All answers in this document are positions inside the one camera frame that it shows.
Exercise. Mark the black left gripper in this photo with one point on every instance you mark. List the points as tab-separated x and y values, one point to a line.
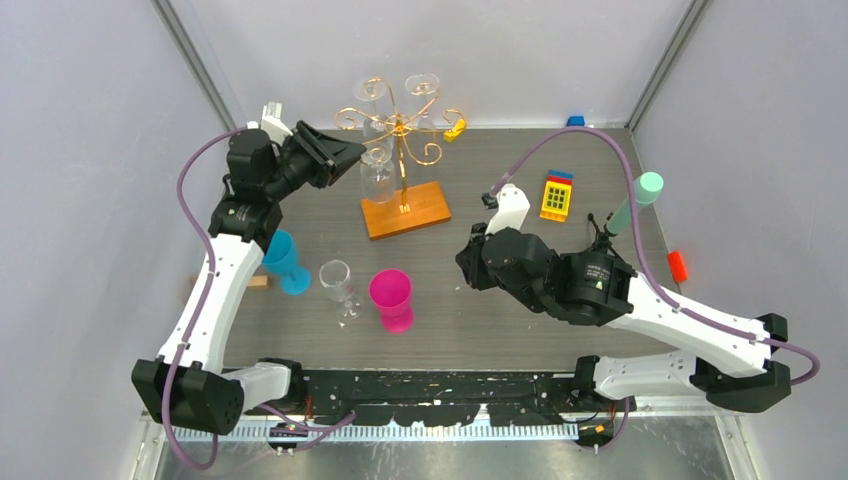
337	157

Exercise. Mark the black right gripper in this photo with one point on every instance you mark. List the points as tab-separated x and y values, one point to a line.
468	260

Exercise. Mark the blue plastic wine glass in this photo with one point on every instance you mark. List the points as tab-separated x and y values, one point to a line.
282	259

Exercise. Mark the pink plastic wine glass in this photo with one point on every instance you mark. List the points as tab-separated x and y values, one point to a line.
390	291

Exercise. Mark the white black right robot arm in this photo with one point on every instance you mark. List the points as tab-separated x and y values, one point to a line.
727	358

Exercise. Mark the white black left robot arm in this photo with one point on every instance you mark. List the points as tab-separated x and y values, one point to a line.
186	385

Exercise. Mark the clear ribbed wine glass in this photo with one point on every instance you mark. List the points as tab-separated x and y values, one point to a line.
377	175

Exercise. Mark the clear back left glass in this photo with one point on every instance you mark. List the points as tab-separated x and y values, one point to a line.
371	91

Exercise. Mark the orange wooden rack base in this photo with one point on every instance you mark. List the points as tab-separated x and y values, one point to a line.
411	209

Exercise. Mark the clear back right glass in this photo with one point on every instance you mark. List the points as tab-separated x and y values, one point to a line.
425	87

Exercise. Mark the yellow toy brick building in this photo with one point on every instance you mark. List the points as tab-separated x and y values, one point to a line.
556	199

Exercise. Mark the black mini tripod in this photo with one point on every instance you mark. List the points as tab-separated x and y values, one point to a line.
599	228

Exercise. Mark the small wooden block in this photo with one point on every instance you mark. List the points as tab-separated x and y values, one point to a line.
259	282

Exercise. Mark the yellow curved toy block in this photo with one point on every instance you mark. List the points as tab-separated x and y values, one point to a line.
456	130

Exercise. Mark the mint green microphone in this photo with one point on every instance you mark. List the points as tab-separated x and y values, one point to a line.
646	188

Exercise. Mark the blue small block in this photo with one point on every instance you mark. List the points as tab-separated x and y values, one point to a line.
575	121

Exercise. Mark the red small block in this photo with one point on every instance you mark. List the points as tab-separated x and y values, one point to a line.
677	267

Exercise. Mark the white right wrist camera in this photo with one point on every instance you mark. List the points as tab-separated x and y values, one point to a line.
511	205

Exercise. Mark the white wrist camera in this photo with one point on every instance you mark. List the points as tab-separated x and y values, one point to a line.
511	205
271	122

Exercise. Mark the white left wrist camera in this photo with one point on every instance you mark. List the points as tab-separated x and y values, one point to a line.
271	122

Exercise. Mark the gold wire glass rack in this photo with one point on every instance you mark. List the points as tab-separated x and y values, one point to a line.
407	142

